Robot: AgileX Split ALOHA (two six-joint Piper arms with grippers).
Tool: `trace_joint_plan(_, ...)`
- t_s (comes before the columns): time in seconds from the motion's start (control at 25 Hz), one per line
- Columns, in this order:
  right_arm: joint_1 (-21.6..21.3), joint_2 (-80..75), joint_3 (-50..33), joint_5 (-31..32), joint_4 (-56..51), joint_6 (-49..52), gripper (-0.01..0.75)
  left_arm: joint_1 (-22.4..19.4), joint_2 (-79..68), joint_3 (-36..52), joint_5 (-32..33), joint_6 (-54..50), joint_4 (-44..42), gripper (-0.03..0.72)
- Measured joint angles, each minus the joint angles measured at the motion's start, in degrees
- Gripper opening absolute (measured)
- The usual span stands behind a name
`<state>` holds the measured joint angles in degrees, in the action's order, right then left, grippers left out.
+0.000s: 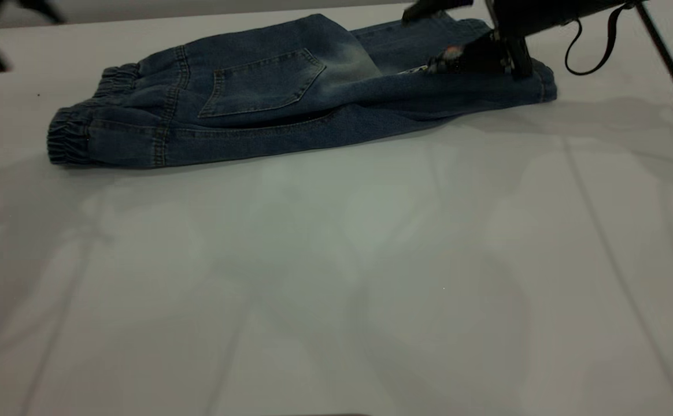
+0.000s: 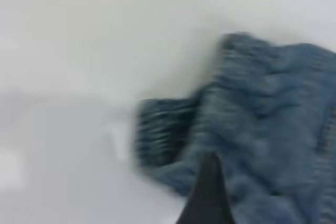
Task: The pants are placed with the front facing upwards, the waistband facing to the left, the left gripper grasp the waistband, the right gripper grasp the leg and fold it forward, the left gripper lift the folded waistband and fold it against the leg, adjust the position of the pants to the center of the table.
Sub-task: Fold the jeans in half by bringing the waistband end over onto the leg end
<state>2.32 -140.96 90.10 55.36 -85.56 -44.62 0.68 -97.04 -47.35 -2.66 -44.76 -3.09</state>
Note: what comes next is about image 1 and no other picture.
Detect blue denim children's jeans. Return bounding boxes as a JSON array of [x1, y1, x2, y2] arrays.
[[46, 13, 558, 169]]

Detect black right arm strap loop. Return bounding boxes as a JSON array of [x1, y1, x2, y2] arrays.
[[564, 3, 633, 77]]

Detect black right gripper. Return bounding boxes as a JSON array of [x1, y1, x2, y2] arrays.
[[401, 0, 638, 79]]

